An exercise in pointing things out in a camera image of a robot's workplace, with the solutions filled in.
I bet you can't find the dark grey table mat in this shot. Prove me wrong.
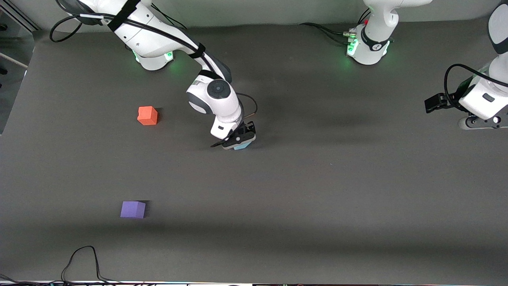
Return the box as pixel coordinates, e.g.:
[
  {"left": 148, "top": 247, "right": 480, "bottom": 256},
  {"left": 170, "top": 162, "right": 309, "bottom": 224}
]
[{"left": 0, "top": 16, "right": 508, "bottom": 284}]

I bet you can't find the thin black looped cable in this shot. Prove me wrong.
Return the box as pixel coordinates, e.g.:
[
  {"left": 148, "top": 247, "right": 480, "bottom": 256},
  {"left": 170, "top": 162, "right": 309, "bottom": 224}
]
[{"left": 61, "top": 245, "right": 123, "bottom": 284}]

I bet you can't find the black right arm base cable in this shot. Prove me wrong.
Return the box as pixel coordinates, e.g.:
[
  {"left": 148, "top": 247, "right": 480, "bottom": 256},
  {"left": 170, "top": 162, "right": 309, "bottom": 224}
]
[{"left": 153, "top": 4, "right": 188, "bottom": 31}]

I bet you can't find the purple foam block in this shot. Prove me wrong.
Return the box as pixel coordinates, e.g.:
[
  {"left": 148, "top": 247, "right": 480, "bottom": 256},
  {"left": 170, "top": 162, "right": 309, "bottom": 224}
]
[{"left": 120, "top": 201, "right": 146, "bottom": 219}]

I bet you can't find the orange foam block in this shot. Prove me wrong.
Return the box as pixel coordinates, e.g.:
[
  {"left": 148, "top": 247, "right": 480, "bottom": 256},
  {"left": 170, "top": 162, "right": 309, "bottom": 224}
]
[{"left": 137, "top": 106, "right": 158, "bottom": 126}]

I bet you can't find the grey metal frame rail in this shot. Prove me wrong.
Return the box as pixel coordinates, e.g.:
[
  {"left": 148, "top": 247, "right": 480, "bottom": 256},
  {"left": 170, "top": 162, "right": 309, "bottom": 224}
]
[{"left": 0, "top": 0, "right": 40, "bottom": 80}]

